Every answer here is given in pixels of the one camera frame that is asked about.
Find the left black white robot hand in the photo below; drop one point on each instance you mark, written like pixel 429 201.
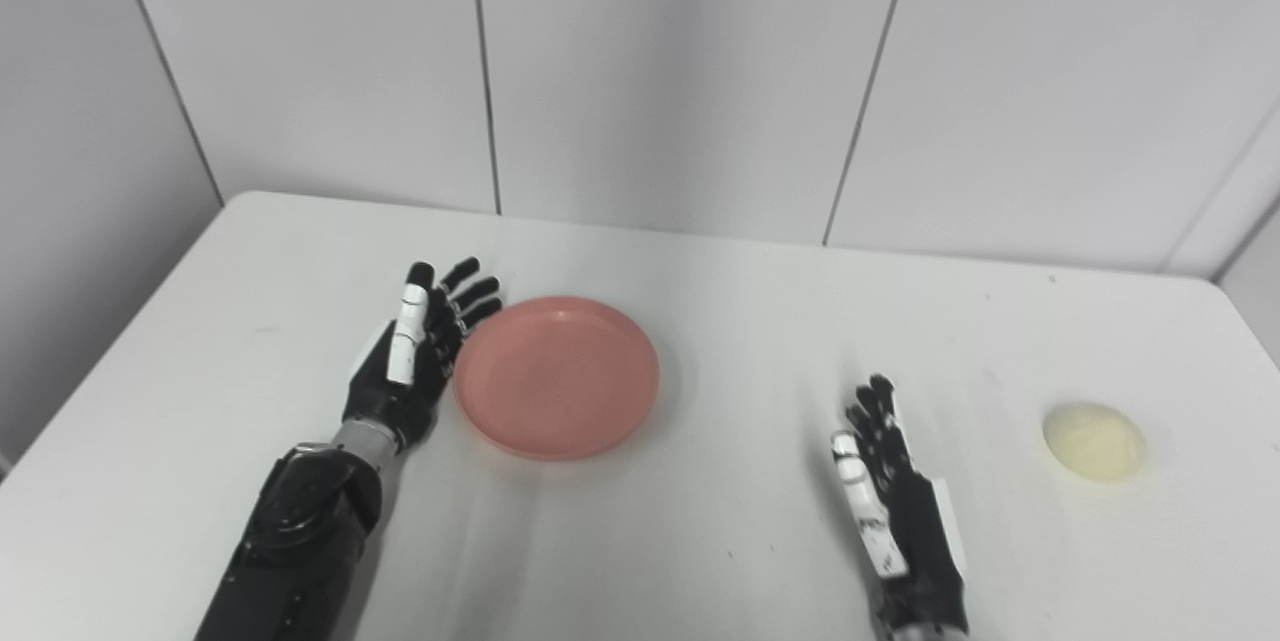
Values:
pixel 415 361

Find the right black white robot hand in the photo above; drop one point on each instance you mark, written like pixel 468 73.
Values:
pixel 895 511

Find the pink round plate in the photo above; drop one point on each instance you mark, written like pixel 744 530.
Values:
pixel 556 378

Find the cream steamed bun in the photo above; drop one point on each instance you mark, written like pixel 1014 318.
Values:
pixel 1094 441

